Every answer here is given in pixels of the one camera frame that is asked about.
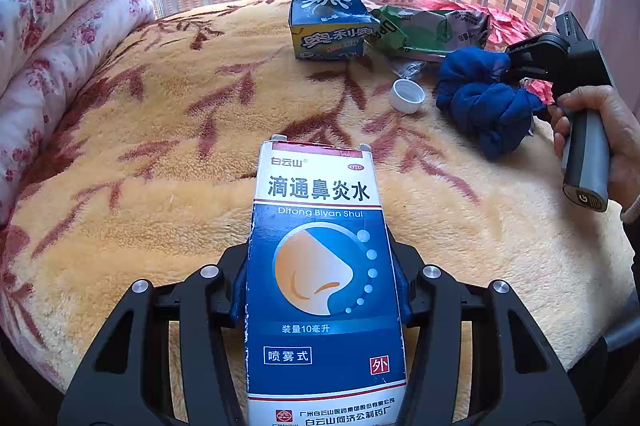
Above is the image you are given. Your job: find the right hand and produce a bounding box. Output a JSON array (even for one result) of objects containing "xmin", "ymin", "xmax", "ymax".
[{"xmin": 548, "ymin": 86, "xmax": 640, "ymax": 211}]

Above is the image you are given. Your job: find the rolled white floral quilt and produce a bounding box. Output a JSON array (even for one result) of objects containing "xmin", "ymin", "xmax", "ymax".
[{"xmin": 1, "ymin": 0, "xmax": 154, "ymax": 221}]

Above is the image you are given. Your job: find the dark blue cloth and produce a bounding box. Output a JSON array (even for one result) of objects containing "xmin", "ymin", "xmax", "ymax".
[{"xmin": 436, "ymin": 47, "xmax": 546, "ymax": 160}]

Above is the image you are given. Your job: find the green grey snack bag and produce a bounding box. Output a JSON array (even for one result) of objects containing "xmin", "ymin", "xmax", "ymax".
[{"xmin": 368, "ymin": 5, "xmax": 490, "ymax": 60}]

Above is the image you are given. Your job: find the clear plastic wrapper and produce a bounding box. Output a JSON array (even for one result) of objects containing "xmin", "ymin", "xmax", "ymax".
[{"xmin": 386, "ymin": 57, "xmax": 425, "ymax": 82}]

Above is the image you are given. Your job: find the white plastic bottle cap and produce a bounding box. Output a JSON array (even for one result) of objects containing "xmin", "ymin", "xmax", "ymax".
[{"xmin": 388, "ymin": 79, "xmax": 425, "ymax": 114}]

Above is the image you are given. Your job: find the yellow floral fleece blanket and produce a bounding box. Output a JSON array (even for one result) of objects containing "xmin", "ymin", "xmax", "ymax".
[{"xmin": 1, "ymin": 0, "xmax": 631, "ymax": 423}]

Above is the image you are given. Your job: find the blue yellow cookie box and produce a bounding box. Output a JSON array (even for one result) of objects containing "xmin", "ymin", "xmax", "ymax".
[{"xmin": 288, "ymin": 0, "xmax": 380, "ymax": 61}]

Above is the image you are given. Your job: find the blue white medicine box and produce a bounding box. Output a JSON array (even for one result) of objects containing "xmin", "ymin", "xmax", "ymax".
[{"xmin": 244, "ymin": 136, "xmax": 407, "ymax": 425}]

